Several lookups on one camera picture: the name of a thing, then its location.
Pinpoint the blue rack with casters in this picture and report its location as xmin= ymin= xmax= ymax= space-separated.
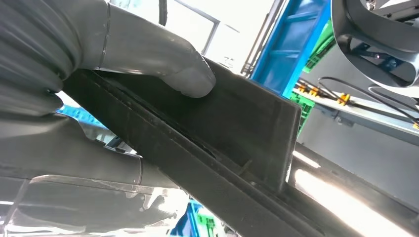
xmin=250 ymin=0 xmax=332 ymax=99

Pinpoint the green plastic crate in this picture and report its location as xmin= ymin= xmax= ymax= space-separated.
xmin=290 ymin=91 xmax=316 ymax=134
xmin=302 ymin=19 xmax=337 ymax=73

